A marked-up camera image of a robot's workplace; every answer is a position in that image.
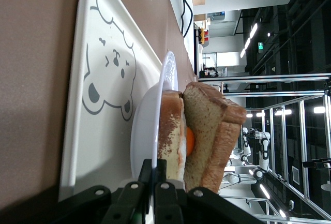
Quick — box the yellow red signal box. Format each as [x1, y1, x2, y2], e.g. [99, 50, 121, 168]
[198, 27, 209, 45]

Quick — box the black hanging cable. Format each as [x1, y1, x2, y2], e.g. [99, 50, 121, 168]
[177, 0, 194, 38]

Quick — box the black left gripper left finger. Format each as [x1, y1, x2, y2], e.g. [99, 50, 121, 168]
[51, 159, 153, 224]

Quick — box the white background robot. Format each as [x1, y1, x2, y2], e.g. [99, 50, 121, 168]
[240, 127, 272, 173]

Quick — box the plain brown bread slice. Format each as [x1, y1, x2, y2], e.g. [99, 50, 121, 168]
[182, 81, 248, 193]

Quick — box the aluminium frame structure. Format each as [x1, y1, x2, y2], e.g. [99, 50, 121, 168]
[199, 73, 331, 224]

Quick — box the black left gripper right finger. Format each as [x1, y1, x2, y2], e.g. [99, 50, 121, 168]
[154, 159, 262, 224]

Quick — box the fried egg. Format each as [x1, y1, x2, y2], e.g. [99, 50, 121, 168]
[180, 112, 196, 157]

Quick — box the cream tray with bear print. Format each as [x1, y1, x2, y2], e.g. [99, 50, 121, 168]
[58, 0, 170, 201]

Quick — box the round white plate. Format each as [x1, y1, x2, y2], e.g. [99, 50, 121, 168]
[130, 50, 179, 183]

